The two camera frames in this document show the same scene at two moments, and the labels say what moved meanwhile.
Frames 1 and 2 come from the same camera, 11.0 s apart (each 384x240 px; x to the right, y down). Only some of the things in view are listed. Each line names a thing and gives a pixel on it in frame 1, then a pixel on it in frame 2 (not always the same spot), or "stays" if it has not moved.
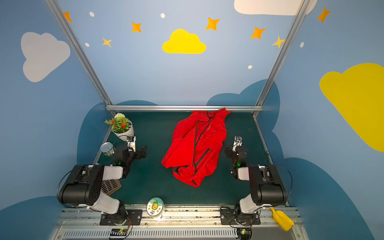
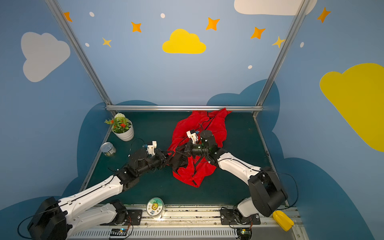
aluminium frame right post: x=294 y=24 stays
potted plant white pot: x=122 y=126 stays
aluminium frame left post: x=58 y=14 stays
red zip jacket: x=197 y=139 stays
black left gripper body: x=139 y=153 → x=162 y=156
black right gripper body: x=229 y=152 → x=186 y=149
